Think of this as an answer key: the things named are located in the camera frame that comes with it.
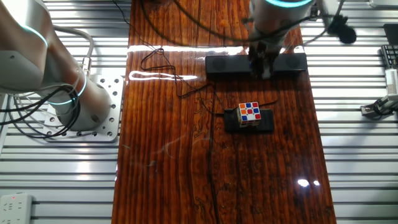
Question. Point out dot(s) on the black flat panel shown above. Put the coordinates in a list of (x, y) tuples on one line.
[(392, 34)]

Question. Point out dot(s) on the Rubik's cube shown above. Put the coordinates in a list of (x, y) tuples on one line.
[(248, 113)]

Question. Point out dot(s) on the white power strip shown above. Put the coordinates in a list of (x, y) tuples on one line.
[(15, 208)]

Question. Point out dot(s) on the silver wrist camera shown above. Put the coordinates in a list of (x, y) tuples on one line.
[(325, 12)]

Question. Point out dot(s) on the small grey bracket camera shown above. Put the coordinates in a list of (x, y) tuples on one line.
[(373, 109)]

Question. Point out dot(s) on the black speaker bar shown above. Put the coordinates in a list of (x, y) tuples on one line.
[(224, 63)]

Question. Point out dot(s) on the grey flat device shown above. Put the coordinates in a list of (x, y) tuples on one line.
[(384, 3)]

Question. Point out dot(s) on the silver white depth camera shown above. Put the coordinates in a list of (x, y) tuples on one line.
[(392, 82)]

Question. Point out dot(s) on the black computer keyboard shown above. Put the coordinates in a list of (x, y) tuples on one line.
[(391, 56)]

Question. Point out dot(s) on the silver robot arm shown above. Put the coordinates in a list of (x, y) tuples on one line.
[(31, 62)]

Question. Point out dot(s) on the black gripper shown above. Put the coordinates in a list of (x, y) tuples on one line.
[(261, 53)]

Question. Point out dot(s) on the silver robot mounting plate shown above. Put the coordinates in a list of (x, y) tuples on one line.
[(109, 93)]

